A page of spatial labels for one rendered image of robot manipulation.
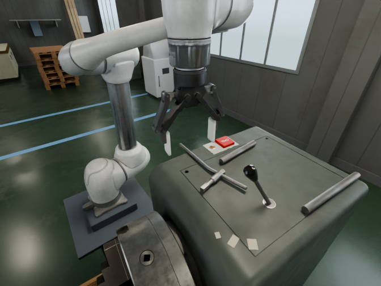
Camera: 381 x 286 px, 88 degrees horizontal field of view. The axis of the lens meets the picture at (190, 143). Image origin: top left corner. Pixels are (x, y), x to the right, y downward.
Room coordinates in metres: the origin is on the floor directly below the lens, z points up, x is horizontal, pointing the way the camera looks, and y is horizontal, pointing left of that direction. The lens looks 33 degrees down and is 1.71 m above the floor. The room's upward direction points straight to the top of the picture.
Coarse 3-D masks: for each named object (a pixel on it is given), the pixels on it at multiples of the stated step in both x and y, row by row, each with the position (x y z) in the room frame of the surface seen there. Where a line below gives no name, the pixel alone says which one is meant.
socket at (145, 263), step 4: (144, 252) 0.25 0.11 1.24; (148, 252) 0.25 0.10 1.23; (152, 252) 0.25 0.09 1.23; (140, 256) 0.24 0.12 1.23; (144, 256) 0.25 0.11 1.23; (148, 256) 0.25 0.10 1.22; (152, 256) 0.24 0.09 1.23; (140, 260) 0.23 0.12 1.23; (144, 260) 0.24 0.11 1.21; (148, 260) 0.25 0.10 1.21; (152, 260) 0.23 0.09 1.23; (144, 264) 0.23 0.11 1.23; (148, 264) 0.23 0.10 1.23
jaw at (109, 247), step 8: (120, 232) 0.32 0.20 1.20; (112, 240) 0.31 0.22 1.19; (104, 248) 0.28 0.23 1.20; (112, 248) 0.28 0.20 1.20; (120, 248) 0.28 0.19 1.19; (112, 256) 0.27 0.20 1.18; (120, 256) 0.27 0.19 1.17; (104, 264) 0.26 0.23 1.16; (112, 264) 0.26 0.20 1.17; (120, 264) 0.26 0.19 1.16; (104, 272) 0.24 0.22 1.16; (112, 272) 0.24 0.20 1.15; (120, 272) 0.25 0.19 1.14; (128, 272) 0.25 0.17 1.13; (96, 280) 0.23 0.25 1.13; (104, 280) 0.23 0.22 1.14; (112, 280) 0.23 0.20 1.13; (120, 280) 0.24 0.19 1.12
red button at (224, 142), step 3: (219, 138) 0.72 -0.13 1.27; (222, 138) 0.72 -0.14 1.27; (225, 138) 0.72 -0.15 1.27; (228, 138) 0.72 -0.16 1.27; (216, 141) 0.70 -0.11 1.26; (219, 141) 0.69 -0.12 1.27; (222, 141) 0.69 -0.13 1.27; (225, 141) 0.69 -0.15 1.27; (228, 141) 0.69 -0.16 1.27; (231, 141) 0.69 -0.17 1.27; (219, 144) 0.68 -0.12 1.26; (222, 144) 0.67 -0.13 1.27; (225, 144) 0.67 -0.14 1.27; (228, 144) 0.67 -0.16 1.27; (231, 144) 0.68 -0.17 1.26; (222, 147) 0.67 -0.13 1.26; (225, 147) 0.66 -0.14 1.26
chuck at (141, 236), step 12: (144, 216) 0.38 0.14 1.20; (120, 228) 0.34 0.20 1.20; (132, 228) 0.32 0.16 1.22; (144, 228) 0.32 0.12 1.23; (120, 240) 0.28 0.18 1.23; (132, 240) 0.28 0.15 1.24; (144, 240) 0.28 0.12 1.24; (156, 240) 0.28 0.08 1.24; (132, 252) 0.25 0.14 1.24; (156, 252) 0.25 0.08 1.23; (132, 264) 0.22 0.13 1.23; (156, 264) 0.23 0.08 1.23; (168, 264) 0.23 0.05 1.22; (132, 276) 0.20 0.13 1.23; (144, 276) 0.20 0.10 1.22; (156, 276) 0.21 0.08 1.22; (168, 276) 0.21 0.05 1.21
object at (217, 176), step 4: (220, 172) 0.49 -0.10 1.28; (224, 172) 0.50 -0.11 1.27; (212, 176) 0.47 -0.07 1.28; (216, 176) 0.47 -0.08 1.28; (220, 176) 0.48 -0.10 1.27; (212, 180) 0.46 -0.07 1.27; (216, 180) 0.46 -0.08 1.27; (204, 184) 0.44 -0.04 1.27; (208, 184) 0.44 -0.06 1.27; (200, 188) 0.43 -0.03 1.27; (204, 188) 0.42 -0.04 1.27
